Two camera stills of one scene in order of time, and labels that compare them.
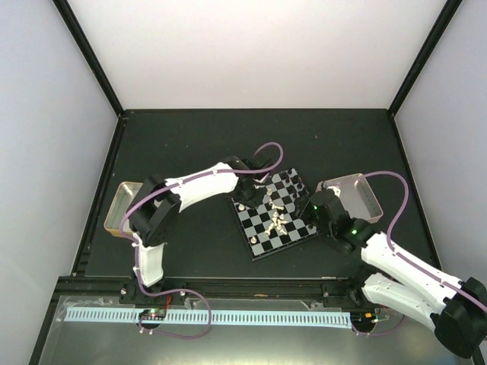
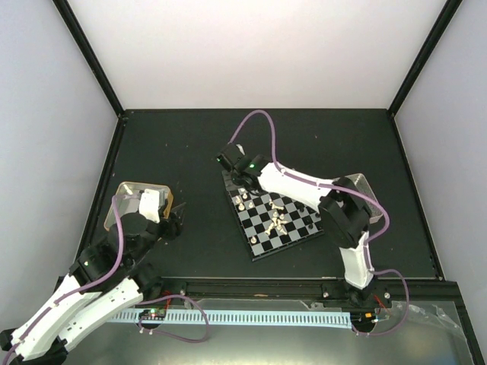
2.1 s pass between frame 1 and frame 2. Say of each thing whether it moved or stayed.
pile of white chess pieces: stayed
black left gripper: moved
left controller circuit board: stayed
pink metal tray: stayed
